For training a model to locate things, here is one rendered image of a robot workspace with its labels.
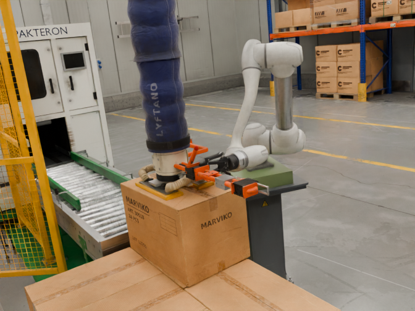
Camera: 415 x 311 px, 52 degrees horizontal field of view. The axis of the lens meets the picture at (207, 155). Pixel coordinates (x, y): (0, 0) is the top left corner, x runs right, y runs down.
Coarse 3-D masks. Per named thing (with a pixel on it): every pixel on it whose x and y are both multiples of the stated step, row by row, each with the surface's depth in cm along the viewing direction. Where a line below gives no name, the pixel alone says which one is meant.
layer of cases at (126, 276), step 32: (128, 256) 239; (32, 288) 216; (64, 288) 213; (96, 288) 210; (128, 288) 207; (160, 288) 204; (192, 288) 201; (224, 288) 198; (256, 288) 196; (288, 288) 193
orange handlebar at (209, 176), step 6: (192, 144) 249; (198, 150) 235; (204, 150) 237; (180, 168) 209; (198, 174) 196; (204, 174) 192; (210, 174) 191; (216, 174) 192; (210, 180) 189; (234, 180) 181; (228, 186) 178; (246, 192) 169; (252, 192) 168
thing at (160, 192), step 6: (150, 180) 223; (138, 186) 228; (144, 186) 222; (150, 186) 220; (162, 186) 212; (150, 192) 217; (156, 192) 212; (162, 192) 210; (174, 192) 209; (180, 192) 208; (162, 198) 206; (168, 198) 204
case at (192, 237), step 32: (128, 192) 231; (192, 192) 212; (224, 192) 207; (128, 224) 242; (160, 224) 210; (192, 224) 197; (224, 224) 209; (160, 256) 219; (192, 256) 200; (224, 256) 213
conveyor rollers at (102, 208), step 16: (64, 176) 405; (80, 176) 404; (96, 176) 395; (80, 192) 359; (96, 192) 350; (112, 192) 348; (96, 208) 315; (112, 208) 311; (96, 224) 286; (112, 224) 283
